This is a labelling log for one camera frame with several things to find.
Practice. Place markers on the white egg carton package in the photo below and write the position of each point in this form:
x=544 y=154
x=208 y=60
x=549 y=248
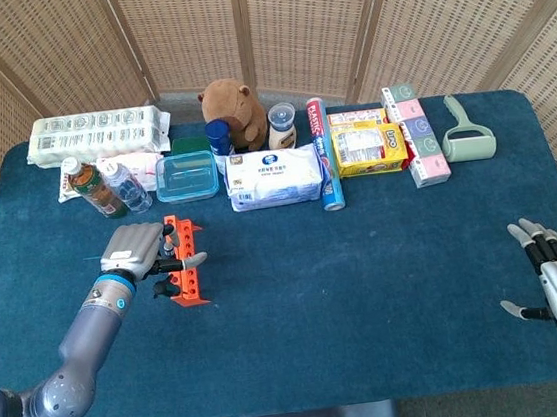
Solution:
x=94 y=134

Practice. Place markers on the wicker folding screen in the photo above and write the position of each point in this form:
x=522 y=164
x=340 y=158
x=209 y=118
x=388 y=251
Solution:
x=288 y=26

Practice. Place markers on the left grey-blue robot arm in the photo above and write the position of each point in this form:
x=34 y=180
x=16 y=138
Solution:
x=83 y=346

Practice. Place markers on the pastel tissue box pack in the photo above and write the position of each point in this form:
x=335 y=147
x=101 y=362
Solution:
x=423 y=152

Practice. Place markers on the yellow Lipo biscuit bag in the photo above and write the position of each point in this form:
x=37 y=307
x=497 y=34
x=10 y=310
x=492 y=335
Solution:
x=367 y=150

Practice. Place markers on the white and pink snack bag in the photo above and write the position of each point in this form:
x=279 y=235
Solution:
x=145 y=165

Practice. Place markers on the orange screwdriver rack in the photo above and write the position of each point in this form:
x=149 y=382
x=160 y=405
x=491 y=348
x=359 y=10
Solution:
x=191 y=284

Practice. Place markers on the pale green lint roller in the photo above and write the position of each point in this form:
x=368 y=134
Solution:
x=468 y=146

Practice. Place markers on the dark green flat box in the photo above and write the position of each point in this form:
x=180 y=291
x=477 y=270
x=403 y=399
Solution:
x=191 y=145

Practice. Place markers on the clear container with blue lid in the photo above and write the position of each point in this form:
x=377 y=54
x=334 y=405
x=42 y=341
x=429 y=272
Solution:
x=186 y=176

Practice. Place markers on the white wet wipes pack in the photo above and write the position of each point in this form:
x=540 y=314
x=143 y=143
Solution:
x=275 y=178

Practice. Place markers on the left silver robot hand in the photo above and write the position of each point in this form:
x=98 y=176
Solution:
x=129 y=245

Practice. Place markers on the blue plastic wrap roll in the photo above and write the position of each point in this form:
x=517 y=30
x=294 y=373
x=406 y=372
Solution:
x=326 y=163

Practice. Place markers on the brown capybara plush toy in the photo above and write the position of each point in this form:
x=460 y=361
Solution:
x=237 y=107

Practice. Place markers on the white sauce bottle clear cap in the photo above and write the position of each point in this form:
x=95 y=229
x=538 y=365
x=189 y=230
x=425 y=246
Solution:
x=281 y=135

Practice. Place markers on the blue carpet table cover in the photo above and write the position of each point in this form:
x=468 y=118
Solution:
x=343 y=286

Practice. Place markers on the blue and white spray can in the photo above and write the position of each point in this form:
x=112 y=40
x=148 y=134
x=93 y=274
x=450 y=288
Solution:
x=219 y=137

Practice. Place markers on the red and yellow snack box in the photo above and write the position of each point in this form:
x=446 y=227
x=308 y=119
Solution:
x=356 y=118

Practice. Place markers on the green tea bottle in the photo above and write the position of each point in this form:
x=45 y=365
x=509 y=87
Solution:
x=97 y=189

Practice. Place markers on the clear water bottle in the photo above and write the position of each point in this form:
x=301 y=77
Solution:
x=127 y=188

